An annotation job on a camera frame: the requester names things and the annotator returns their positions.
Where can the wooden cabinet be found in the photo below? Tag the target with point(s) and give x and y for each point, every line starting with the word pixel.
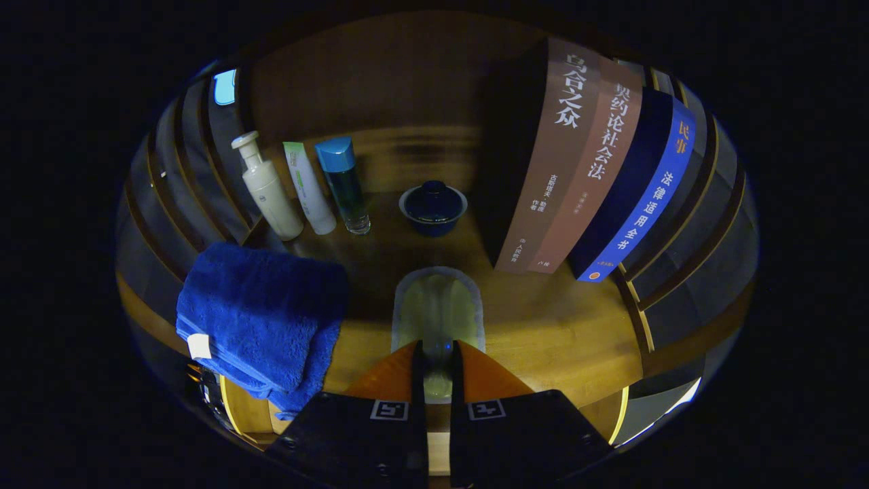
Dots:
pixel 380 81

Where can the reddish brown book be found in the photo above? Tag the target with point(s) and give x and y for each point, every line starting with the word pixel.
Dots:
pixel 601 183

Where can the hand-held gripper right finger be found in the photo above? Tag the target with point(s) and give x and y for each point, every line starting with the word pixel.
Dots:
pixel 516 435

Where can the white green tube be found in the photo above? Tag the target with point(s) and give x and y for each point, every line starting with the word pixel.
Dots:
pixel 309 190

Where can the white pump bottle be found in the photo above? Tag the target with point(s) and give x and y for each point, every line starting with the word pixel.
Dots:
pixel 271 197

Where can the teal bottle blue cap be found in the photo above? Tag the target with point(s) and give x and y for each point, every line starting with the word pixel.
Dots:
pixel 343 183

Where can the wooden countertop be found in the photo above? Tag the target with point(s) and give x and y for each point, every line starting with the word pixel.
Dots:
pixel 543 326

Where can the green scrub sponge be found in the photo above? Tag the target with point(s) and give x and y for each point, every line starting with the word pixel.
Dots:
pixel 438 305

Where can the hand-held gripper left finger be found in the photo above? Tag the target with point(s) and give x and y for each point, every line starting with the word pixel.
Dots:
pixel 360 435

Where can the blue folded towel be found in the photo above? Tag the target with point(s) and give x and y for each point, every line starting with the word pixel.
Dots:
pixel 258 305

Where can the dark brown book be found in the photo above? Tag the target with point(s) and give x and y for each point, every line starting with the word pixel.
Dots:
pixel 557 170

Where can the dark blue lidded teacup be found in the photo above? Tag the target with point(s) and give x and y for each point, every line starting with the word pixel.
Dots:
pixel 432 204

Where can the blue book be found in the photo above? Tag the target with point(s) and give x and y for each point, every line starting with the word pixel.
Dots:
pixel 652 197

